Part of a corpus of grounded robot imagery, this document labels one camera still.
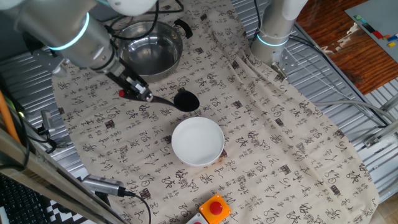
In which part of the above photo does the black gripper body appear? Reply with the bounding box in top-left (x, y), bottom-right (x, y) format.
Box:
top-left (108, 62), bottom-right (149, 97)

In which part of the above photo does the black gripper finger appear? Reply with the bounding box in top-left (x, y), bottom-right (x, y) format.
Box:
top-left (136, 88), bottom-right (155, 103)
top-left (133, 79), bottom-right (150, 91)

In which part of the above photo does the black ladle with red tip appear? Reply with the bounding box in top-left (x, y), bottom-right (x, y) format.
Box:
top-left (118, 88), bottom-right (201, 113)

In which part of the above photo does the white ceramic bowl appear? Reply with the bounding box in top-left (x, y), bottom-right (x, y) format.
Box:
top-left (170, 116), bottom-right (225, 167)

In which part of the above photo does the orange tube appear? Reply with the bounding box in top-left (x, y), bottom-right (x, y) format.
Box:
top-left (0, 90), bottom-right (21, 144)

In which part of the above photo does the orange emergency stop button box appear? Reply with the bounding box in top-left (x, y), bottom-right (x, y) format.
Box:
top-left (198, 192), bottom-right (233, 224)

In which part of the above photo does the grey box red mushroom button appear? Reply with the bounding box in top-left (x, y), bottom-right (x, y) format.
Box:
top-left (185, 212), bottom-right (210, 224)

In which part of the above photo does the beige calligraphy print tablecloth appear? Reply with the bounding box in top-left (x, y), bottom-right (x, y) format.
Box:
top-left (51, 0), bottom-right (380, 224)

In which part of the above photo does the black and white marker sheet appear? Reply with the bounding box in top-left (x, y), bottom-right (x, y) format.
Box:
top-left (46, 198), bottom-right (94, 224)

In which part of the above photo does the black keyboard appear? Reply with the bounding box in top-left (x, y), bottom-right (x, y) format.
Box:
top-left (0, 174), bottom-right (52, 224)

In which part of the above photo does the brown wooden desk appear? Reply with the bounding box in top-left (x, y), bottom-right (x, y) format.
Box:
top-left (295, 0), bottom-right (398, 96)

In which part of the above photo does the grey board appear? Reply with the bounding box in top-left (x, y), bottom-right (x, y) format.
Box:
top-left (344, 0), bottom-right (398, 63)

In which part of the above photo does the steel pot with black handles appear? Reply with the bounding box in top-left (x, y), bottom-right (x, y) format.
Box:
top-left (116, 18), bottom-right (193, 83)

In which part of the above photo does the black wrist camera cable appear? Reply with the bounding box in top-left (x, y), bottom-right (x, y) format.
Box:
top-left (104, 0), bottom-right (186, 41)

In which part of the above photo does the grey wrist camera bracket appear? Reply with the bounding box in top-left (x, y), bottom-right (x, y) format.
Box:
top-left (29, 48), bottom-right (69, 78)

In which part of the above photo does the small silver camera on clamp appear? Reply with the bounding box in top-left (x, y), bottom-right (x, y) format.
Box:
top-left (36, 110), bottom-right (68, 149)

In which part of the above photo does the silver camera with ribbed housing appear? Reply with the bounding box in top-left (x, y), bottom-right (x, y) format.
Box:
top-left (81, 174), bottom-right (127, 197)

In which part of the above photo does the thin black camera cable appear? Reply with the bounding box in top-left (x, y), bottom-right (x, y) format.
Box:
top-left (123, 190), bottom-right (152, 224)

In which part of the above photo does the aluminium frame beam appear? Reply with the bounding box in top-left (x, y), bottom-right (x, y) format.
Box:
top-left (0, 127), bottom-right (128, 224)

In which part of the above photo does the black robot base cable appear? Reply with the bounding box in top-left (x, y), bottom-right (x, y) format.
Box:
top-left (251, 0), bottom-right (388, 127)

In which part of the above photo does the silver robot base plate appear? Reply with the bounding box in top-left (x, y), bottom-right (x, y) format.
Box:
top-left (270, 46), bottom-right (301, 82)

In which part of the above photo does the grey cable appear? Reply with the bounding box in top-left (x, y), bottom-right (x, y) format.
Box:
top-left (310, 99), bottom-right (398, 125)

